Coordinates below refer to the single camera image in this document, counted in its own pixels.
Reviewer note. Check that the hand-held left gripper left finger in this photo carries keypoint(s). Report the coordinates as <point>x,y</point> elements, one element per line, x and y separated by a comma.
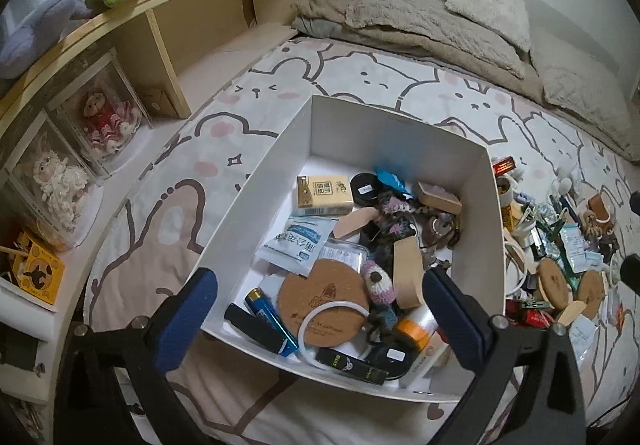
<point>187,320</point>

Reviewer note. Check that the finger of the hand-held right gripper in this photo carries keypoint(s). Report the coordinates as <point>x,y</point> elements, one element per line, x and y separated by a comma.
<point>631,275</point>
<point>635,202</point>

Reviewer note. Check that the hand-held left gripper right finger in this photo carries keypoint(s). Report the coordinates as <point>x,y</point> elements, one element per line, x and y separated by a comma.
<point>455,320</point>

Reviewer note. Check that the shiny blue cylinder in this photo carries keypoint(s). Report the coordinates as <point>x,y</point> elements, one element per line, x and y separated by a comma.
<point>272,325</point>

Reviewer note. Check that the cyan wipes packet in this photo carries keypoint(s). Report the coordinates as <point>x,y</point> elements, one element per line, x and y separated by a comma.
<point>390,179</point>

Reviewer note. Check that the white storage box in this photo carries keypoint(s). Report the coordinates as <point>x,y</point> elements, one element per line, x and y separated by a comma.
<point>390,135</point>

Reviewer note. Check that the brown leather pouch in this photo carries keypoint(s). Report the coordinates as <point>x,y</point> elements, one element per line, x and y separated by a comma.
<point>602,207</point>

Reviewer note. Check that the round cork coaster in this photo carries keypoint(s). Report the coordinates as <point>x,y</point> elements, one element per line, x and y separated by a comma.
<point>320,300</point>
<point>592,292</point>
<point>554,282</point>

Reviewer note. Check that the orange tape roll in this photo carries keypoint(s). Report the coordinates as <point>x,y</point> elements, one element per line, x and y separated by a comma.
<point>412,330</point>

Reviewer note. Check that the black rectangular lighter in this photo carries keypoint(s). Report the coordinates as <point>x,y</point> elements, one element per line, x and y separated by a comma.
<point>255,327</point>

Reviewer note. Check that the tall wooden block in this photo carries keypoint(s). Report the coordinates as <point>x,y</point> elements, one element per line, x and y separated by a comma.
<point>407,270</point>

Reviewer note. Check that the leaf-shaped wooden board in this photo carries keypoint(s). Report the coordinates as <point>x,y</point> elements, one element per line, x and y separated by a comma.
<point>572,312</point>

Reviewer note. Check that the black round compact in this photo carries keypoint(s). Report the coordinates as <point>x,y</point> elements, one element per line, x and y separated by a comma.
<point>395,357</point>

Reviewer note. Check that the blue face mask packet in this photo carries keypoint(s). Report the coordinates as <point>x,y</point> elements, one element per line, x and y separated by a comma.
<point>582,332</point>

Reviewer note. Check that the long red box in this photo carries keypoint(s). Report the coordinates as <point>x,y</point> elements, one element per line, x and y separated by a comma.
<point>535,320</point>

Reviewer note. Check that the knitted mushroom doll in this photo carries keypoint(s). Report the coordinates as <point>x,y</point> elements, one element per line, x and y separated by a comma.
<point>380,282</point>

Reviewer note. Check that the black gold-print box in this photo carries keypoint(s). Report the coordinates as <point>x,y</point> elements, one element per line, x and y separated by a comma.
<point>350,365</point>

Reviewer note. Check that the dark knitted piece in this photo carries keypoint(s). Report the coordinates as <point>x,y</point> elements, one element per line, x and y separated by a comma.
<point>395,215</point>

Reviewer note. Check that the brown wooden box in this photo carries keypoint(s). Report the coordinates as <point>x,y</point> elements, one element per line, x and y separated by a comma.
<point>440,197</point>

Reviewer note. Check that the large fluffy beige pillow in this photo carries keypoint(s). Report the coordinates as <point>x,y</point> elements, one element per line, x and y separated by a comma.
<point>580,90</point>
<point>435,30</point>

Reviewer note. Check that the white headband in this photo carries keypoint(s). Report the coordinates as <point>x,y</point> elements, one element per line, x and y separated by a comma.
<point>330,305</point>

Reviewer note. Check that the clear plastic packet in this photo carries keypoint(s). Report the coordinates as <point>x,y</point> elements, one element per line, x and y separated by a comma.
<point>345,257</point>

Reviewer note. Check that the white sachet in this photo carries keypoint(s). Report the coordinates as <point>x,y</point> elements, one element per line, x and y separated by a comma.
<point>295,250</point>

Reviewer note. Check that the white tape roll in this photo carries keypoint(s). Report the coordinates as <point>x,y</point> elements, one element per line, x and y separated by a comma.
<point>504,190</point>

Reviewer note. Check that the red holographic box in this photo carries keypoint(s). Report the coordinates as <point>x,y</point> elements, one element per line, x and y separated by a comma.
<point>504,166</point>

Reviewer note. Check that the oval wooden board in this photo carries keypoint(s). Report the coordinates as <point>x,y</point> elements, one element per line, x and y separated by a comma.
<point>355,222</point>

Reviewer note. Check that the yellow cardboard box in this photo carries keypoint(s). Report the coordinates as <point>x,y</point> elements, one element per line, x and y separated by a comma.
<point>37,270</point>

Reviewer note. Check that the black round tin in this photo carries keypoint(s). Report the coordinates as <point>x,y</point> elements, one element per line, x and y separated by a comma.
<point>365,187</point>

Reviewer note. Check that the yellow tissue pack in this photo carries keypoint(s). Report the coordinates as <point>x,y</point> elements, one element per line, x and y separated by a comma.
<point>320,195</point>

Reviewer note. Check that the clear case white lamb doll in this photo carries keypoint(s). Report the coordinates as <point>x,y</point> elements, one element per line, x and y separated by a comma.
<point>55,180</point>

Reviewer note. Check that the clear case red doll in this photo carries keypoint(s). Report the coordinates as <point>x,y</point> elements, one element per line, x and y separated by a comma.
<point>105,115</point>

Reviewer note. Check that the small fluffy beige pillow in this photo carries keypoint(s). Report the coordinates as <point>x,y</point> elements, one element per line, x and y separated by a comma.
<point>487,5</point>

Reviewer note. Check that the bunny print bed sheet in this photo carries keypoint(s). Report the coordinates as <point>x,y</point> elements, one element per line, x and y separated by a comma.
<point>350,70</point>

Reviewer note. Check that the wooden headboard shelf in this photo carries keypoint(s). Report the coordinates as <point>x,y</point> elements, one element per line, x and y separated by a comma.
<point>210,25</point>

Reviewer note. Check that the purple plush toy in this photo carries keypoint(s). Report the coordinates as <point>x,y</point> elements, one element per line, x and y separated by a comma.
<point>45,30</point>

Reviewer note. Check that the beige folded duvet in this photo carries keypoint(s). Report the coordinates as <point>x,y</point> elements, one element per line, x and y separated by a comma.
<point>325,17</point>

